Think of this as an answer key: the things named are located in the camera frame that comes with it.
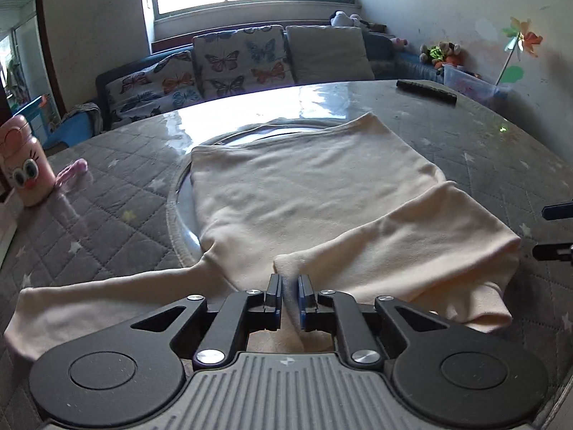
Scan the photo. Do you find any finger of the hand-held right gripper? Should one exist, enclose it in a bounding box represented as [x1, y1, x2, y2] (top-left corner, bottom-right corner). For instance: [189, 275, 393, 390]
[541, 203, 573, 221]
[532, 241, 573, 262]

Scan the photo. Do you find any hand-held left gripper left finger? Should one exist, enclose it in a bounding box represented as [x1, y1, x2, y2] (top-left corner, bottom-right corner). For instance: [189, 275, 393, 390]
[130, 273, 284, 369]

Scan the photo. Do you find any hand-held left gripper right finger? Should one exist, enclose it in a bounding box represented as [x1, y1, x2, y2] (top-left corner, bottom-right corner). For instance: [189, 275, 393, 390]
[298, 274, 451, 369]

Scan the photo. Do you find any cream long-sleeved shirt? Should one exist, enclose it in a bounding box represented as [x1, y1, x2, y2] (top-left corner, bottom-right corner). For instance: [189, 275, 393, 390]
[4, 112, 523, 362]

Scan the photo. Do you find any round glass turntable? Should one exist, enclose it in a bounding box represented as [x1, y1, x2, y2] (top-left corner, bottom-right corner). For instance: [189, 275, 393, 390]
[167, 117, 359, 270]

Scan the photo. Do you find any clear plastic storage box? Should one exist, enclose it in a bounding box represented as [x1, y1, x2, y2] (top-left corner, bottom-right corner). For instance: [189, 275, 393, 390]
[442, 63, 510, 106]

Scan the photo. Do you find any colourful paper pinwheel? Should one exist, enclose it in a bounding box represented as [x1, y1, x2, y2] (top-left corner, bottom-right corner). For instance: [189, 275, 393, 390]
[494, 16, 544, 86]

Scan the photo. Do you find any black remote control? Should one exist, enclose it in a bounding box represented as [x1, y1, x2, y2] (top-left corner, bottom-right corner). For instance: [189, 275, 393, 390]
[396, 79, 458, 105]

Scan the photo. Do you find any brown plush toy group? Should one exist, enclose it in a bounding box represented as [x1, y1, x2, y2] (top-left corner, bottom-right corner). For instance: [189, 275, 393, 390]
[418, 40, 464, 69]

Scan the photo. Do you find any upright butterfly print cushion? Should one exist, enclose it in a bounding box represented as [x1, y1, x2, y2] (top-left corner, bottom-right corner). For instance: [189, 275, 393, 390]
[192, 24, 295, 99]

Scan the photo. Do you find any flat butterfly print cushion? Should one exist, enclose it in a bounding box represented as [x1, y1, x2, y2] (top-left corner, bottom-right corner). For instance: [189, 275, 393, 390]
[106, 49, 203, 129]

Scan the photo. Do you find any plain beige cushion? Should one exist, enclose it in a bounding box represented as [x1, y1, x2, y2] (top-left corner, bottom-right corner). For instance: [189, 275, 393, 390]
[285, 24, 376, 84]

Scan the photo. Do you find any blue plastic stool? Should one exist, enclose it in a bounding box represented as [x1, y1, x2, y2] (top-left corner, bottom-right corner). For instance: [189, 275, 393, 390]
[47, 111, 96, 148]

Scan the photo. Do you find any grey crumpled cloth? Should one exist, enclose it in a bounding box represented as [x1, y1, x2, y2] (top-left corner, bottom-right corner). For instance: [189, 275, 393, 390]
[66, 102, 104, 133]

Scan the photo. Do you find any dark blue sofa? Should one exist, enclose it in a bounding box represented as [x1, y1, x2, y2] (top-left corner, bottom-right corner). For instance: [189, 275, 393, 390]
[95, 30, 448, 132]

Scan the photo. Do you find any black and white plush toy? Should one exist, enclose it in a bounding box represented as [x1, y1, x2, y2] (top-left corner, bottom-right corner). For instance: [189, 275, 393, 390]
[330, 10, 364, 28]

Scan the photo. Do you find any pink cartoon face bottle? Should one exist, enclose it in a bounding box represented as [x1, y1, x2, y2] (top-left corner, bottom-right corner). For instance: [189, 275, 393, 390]
[0, 115, 56, 207]

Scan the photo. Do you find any blue and white plastic toy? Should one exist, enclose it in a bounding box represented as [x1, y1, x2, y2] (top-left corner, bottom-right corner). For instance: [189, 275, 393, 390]
[9, 93, 60, 140]

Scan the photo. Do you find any pink bottle strap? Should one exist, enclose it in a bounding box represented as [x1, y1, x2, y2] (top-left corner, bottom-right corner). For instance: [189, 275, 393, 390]
[54, 159, 88, 188]

